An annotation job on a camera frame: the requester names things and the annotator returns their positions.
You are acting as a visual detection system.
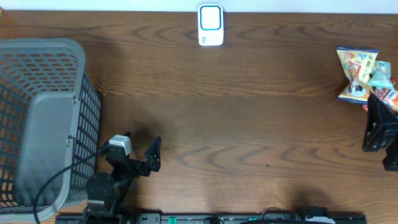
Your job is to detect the orange chocolate bar wrapper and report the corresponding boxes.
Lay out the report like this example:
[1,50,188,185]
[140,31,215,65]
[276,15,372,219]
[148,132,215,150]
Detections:
[374,78,397,105]

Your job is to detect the teal small snack packet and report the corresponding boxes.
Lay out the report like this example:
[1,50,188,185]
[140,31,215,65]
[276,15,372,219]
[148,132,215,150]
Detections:
[369,61,394,90]

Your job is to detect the yellow snack bag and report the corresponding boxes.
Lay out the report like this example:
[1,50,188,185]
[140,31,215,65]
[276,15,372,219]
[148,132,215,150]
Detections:
[336,47,379,105]

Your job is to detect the orange small snack packet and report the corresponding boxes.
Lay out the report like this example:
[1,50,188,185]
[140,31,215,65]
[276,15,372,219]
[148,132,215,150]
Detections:
[382,90,397,112]

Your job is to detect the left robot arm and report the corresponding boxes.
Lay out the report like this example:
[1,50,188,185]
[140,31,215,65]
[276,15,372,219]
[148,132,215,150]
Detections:
[82,132,161,223]

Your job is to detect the white barcode scanner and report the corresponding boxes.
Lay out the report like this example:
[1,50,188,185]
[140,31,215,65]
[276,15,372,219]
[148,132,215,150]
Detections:
[197,3,224,47]

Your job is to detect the grey plastic basket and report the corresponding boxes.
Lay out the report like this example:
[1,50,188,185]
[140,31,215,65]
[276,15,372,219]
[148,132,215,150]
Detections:
[1,39,101,223]

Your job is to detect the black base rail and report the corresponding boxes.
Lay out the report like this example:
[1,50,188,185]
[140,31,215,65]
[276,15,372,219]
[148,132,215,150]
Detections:
[55,212,367,224]

